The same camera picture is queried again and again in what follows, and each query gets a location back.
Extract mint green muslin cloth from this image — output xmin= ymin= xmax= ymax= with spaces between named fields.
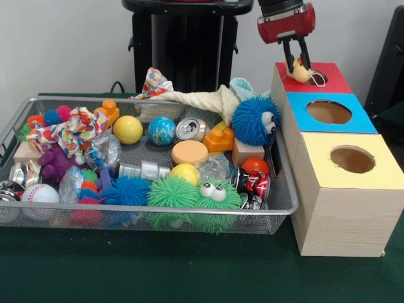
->
xmin=228 ymin=78 xmax=271 ymax=105

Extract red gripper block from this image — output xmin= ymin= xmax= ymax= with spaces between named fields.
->
xmin=257 ymin=3 xmax=316 ymax=73

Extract wooden box with three holes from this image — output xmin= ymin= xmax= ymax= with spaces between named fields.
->
xmin=269 ymin=61 xmax=404 ymax=258

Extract round orange disc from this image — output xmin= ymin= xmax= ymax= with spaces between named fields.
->
xmin=171 ymin=140 xmax=210 ymax=167

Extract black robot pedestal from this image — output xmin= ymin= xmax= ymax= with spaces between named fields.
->
xmin=122 ymin=0 xmax=254 ymax=95

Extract small wooden cube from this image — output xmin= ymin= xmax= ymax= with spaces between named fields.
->
xmin=232 ymin=139 xmax=266 ymax=168

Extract cream yellow muslin cloth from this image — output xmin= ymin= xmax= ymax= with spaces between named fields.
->
xmin=150 ymin=85 xmax=241 ymax=126

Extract crushed red soda can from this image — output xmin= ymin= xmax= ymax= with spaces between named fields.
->
xmin=229 ymin=166 xmax=273 ymax=203

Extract blue spiky ball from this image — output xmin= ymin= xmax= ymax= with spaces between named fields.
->
xmin=231 ymin=95 xmax=282 ymax=148
xmin=101 ymin=175 xmax=152 ymax=207

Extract large yellow ball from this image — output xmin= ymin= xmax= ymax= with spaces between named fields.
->
xmin=113 ymin=116 xmax=144 ymax=145

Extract silver drink can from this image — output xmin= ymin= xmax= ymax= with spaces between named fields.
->
xmin=176 ymin=117 xmax=210 ymax=142

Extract shallow clear mesh bin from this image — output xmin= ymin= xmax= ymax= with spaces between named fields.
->
xmin=0 ymin=96 xmax=299 ymax=235

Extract orange toy building blocks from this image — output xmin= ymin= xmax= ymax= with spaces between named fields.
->
xmin=203 ymin=122 xmax=236 ymax=154

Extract green furry googly-eyed toy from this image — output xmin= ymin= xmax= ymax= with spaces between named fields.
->
xmin=193 ymin=180 xmax=244 ymax=235

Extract dark green table cloth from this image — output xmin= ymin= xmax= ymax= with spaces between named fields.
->
xmin=0 ymin=93 xmax=404 ymax=303

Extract small yellow duck toy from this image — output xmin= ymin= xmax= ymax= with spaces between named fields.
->
xmin=287 ymin=59 xmax=328 ymax=87

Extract blue globe ball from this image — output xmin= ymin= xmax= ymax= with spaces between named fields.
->
xmin=148 ymin=117 xmax=177 ymax=146

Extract black upright panel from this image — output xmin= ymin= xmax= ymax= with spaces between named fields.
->
xmin=365 ymin=6 xmax=404 ymax=119

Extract green spiky ball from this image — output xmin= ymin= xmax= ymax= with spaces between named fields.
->
xmin=147 ymin=175 xmax=200 ymax=211

